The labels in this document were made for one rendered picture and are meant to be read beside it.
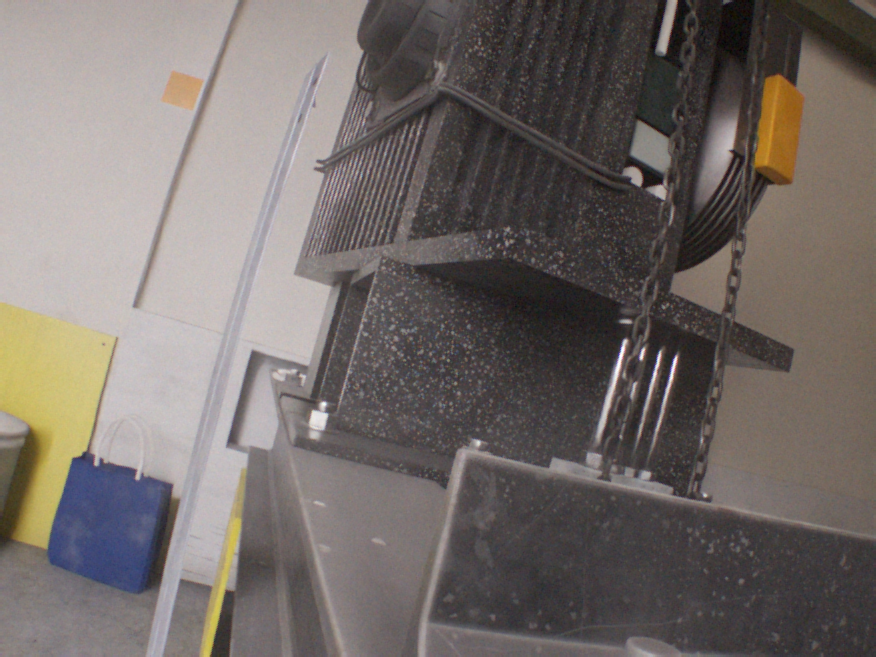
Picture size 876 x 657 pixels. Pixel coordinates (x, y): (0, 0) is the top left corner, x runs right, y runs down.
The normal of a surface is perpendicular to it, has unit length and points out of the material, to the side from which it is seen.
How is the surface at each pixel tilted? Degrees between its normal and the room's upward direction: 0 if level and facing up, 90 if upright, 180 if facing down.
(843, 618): 83
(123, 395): 90
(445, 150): 90
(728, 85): 90
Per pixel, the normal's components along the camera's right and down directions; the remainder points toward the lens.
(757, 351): 0.45, 0.04
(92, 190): 0.25, -0.02
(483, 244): -0.85, -0.27
